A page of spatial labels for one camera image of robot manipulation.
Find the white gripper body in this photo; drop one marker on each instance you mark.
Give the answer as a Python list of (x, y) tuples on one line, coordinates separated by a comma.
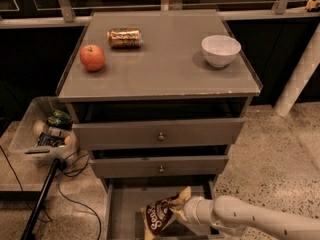
[(191, 210)]

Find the brown chip bag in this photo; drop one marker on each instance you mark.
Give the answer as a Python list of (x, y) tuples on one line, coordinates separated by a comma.
[(160, 214)]

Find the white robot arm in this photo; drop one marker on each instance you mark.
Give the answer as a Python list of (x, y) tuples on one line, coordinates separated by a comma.
[(232, 216)]

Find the middle grey drawer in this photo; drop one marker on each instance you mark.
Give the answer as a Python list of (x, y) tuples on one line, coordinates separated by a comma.
[(159, 166)]

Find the grey drawer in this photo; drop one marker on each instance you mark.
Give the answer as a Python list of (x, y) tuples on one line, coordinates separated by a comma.
[(159, 166), (158, 134), (127, 196)]

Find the bottom grey drawer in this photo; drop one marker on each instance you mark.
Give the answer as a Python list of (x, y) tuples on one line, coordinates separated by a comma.
[(127, 196)]

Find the top grey drawer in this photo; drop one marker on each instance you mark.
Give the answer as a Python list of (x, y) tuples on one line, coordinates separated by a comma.
[(158, 134)]

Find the grey drawer cabinet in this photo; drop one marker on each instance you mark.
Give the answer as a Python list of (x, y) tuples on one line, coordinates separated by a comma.
[(167, 78)]

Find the blue snack bag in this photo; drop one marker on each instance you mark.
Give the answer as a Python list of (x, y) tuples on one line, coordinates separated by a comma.
[(47, 140)]

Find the green snack bag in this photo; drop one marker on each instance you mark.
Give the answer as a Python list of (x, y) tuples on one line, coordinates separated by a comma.
[(60, 119)]

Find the white bowl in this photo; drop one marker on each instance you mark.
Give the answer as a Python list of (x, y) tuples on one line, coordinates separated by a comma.
[(220, 50)]

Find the black pole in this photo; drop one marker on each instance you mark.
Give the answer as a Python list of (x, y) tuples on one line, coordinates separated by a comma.
[(28, 231)]

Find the clear plastic bin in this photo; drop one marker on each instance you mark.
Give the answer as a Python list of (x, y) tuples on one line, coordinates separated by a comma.
[(36, 140)]

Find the white bottle in bin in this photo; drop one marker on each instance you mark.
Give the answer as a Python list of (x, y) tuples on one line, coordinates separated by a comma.
[(40, 126)]

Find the red apple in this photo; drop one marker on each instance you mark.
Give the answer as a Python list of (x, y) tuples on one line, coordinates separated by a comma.
[(92, 57)]

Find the gold soda can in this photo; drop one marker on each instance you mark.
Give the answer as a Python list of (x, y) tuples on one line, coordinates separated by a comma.
[(124, 38)]

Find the white diagonal post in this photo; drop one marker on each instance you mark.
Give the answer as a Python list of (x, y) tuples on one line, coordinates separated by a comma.
[(306, 66)]

